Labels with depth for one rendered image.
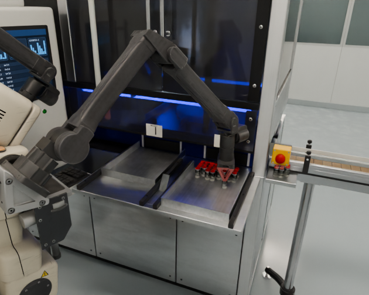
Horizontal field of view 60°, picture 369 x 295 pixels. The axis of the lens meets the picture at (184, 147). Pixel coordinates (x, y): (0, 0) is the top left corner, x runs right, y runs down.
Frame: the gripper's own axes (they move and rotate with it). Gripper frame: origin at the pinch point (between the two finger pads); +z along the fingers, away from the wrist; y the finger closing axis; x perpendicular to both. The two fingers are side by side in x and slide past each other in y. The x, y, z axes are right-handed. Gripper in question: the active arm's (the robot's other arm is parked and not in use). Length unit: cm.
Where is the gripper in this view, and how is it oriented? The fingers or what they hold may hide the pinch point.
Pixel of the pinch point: (224, 178)
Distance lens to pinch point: 131.4
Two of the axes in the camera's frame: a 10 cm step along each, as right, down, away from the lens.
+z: 0.0, 9.1, 4.2
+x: -9.9, -0.5, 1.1
